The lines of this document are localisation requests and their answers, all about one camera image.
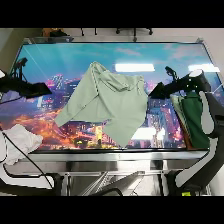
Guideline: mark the orange garment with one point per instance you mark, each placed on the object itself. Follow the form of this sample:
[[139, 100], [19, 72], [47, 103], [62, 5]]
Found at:
[[187, 141]]

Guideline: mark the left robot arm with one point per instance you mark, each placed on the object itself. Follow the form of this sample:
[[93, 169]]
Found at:
[[30, 190]]

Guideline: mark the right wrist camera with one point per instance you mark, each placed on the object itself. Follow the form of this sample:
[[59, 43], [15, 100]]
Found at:
[[171, 71]]

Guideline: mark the dark green garment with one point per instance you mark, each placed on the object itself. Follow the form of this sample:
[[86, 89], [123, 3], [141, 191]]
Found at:
[[196, 120]]

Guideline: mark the light green shirt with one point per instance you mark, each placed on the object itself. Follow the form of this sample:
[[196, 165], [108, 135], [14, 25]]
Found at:
[[115, 100]]

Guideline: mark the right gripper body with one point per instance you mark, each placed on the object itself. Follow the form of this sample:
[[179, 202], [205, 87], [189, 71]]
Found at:
[[170, 89]]

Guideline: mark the silver frame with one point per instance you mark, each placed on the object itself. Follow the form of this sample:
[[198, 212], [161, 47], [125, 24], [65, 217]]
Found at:
[[100, 156]]

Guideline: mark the white garment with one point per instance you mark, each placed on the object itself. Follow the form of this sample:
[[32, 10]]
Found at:
[[20, 141]]

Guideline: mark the pale olive garment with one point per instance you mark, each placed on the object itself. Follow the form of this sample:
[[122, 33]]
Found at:
[[178, 108]]

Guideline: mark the black office chair base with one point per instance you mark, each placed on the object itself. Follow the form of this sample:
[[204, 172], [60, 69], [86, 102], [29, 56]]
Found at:
[[135, 31]]

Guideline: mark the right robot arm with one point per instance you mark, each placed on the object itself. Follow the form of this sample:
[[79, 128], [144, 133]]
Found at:
[[207, 117]]

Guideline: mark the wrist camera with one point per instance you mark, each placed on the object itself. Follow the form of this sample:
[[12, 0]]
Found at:
[[20, 66], [171, 71]]

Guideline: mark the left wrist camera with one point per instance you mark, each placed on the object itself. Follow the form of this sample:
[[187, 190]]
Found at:
[[20, 66]]

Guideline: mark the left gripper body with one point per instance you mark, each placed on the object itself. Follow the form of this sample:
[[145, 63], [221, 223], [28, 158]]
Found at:
[[29, 90]]

